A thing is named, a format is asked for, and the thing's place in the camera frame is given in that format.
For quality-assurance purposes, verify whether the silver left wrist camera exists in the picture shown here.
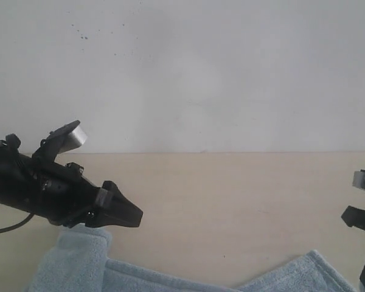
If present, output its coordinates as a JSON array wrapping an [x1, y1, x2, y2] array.
[[47, 120, 88, 154]]

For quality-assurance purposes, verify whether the light blue terry towel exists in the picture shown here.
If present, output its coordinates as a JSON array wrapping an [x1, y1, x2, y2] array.
[[26, 225, 354, 291]]

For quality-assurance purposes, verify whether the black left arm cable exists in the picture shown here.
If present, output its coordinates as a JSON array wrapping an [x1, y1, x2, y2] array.
[[0, 214, 34, 234]]

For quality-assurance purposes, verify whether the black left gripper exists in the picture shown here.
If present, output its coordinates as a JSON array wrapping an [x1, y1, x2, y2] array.
[[0, 134, 143, 228]]

